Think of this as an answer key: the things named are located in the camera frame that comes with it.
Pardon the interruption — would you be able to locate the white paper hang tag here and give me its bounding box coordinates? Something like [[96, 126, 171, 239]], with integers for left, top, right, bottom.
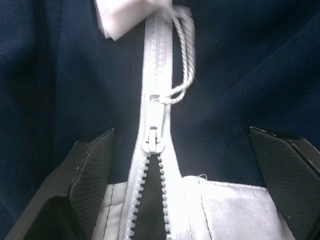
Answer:
[[94, 0, 177, 42]]

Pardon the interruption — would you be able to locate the navy jacket with white zipper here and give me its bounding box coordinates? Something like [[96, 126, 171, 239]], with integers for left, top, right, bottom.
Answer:
[[0, 0, 320, 240]]

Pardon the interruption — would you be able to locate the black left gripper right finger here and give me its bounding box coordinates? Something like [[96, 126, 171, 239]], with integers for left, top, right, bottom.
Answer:
[[249, 126, 320, 240]]

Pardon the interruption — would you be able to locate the white twisted tag string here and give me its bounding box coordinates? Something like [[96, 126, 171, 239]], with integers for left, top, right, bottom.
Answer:
[[159, 6, 197, 105]]

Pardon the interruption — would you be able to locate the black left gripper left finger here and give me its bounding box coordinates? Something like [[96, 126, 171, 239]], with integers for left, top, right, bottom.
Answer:
[[4, 128, 116, 240]]

